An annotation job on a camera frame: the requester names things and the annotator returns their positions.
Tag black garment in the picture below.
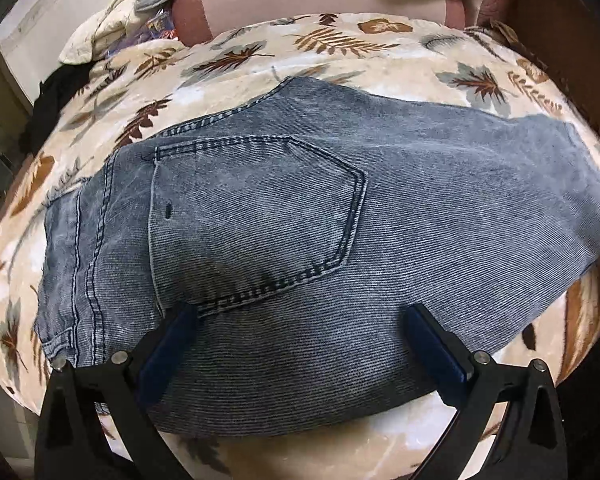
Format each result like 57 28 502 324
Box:
18 62 95 155

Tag blue denim jeans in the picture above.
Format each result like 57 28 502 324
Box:
34 78 600 438

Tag cream floral pillow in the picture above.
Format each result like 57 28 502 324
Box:
58 0 149 65

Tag purple printed packet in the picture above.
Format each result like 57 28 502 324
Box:
102 9 178 58

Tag beige leaf-print fleece blanket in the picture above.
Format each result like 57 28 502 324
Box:
0 13 600 479

